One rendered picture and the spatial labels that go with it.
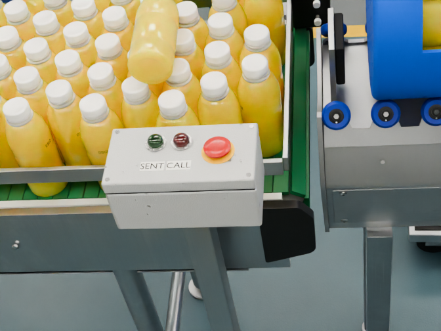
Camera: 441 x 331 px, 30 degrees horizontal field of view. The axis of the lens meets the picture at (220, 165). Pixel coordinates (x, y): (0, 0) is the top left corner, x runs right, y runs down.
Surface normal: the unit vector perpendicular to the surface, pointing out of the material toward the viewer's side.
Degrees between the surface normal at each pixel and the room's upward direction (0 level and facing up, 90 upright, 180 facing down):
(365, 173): 70
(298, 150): 30
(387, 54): 79
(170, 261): 90
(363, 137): 52
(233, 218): 90
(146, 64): 91
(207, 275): 90
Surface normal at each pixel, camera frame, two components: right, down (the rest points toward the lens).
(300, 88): 0.38, -0.58
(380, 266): -0.07, 0.76
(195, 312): -0.14, -0.65
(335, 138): -0.14, 0.20
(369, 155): -0.11, 0.50
